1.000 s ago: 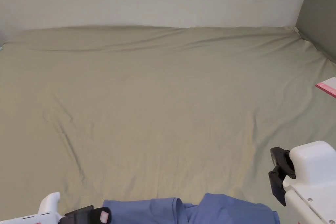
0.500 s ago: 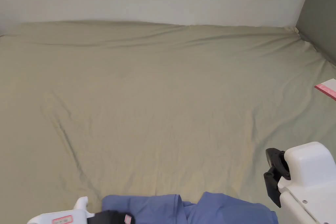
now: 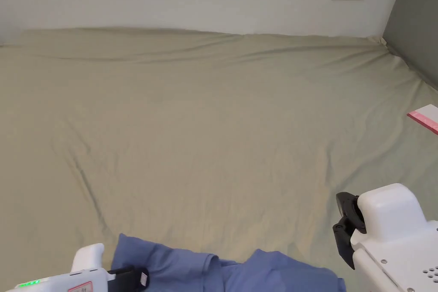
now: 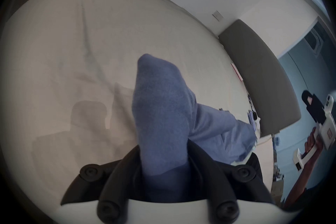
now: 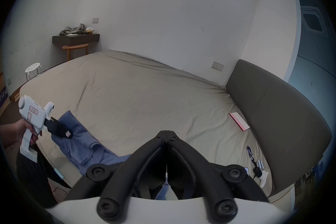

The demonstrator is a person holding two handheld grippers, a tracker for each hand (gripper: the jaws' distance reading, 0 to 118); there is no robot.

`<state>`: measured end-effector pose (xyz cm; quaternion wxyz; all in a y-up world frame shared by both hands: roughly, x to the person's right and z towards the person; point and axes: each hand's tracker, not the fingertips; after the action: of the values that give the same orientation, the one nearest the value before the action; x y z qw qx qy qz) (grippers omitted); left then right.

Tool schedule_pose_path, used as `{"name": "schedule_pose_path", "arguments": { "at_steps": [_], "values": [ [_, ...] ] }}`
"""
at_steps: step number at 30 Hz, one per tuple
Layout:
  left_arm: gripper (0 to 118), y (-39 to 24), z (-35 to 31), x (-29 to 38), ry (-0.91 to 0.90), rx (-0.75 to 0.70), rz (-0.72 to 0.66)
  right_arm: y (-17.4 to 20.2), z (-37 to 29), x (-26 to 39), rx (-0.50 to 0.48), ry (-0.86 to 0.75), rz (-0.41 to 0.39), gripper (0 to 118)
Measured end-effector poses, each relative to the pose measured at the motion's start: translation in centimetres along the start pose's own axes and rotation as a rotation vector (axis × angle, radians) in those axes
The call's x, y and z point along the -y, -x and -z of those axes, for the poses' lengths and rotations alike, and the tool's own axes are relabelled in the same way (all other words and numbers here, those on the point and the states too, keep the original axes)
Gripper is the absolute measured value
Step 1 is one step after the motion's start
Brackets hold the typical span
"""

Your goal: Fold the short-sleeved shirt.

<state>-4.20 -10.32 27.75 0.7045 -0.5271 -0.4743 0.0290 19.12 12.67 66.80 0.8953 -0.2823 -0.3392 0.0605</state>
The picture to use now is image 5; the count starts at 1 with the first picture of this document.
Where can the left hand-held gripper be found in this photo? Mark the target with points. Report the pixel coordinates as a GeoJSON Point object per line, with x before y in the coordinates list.
{"type": "Point", "coordinates": [31, 112]}

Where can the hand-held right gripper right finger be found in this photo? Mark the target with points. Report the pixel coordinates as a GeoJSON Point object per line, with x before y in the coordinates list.
{"type": "Point", "coordinates": [204, 175]}

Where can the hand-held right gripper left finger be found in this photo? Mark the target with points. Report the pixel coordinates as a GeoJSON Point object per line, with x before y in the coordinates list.
{"type": "Point", "coordinates": [123, 178]}

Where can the blue shirt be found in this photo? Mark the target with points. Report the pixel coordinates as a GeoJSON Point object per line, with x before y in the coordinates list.
{"type": "Point", "coordinates": [78, 143]}

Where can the person's left hand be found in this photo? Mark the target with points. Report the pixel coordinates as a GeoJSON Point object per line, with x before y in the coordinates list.
{"type": "Point", "coordinates": [14, 132]}

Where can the black key fob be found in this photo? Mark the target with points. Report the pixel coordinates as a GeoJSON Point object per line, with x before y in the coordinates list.
{"type": "Point", "coordinates": [257, 172]}

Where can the small silver cylinder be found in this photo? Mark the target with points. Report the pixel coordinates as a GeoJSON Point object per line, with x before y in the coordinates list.
{"type": "Point", "coordinates": [260, 164]}

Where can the small white plastic object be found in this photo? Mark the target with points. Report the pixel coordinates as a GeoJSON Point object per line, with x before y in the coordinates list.
{"type": "Point", "coordinates": [264, 177]}

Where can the cardboard carton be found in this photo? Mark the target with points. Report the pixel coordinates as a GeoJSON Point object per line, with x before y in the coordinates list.
{"type": "Point", "coordinates": [3, 95]}

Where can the white round stool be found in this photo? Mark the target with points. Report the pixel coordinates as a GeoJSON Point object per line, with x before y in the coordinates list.
{"type": "Point", "coordinates": [33, 67]}

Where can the person's legs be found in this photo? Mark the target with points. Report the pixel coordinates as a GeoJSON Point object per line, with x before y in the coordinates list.
{"type": "Point", "coordinates": [28, 181]}

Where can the white card with pink edge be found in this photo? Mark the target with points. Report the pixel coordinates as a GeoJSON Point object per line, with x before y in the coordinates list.
{"type": "Point", "coordinates": [238, 121]}

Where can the small wooden side table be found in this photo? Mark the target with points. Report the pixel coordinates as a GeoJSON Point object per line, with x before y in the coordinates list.
{"type": "Point", "coordinates": [74, 47]}

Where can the dark grey padded headboard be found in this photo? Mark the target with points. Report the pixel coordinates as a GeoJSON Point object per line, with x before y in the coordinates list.
{"type": "Point", "coordinates": [275, 118]}

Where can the bed with beige sheet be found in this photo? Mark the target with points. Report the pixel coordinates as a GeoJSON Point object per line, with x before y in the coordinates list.
{"type": "Point", "coordinates": [144, 86]}

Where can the wall socket plate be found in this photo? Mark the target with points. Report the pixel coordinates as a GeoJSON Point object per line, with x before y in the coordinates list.
{"type": "Point", "coordinates": [95, 20]}
{"type": "Point", "coordinates": [8, 80]}
{"type": "Point", "coordinates": [217, 66]}

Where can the dark wall shelf with clothes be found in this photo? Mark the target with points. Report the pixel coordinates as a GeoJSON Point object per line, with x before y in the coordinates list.
{"type": "Point", "coordinates": [76, 38]}

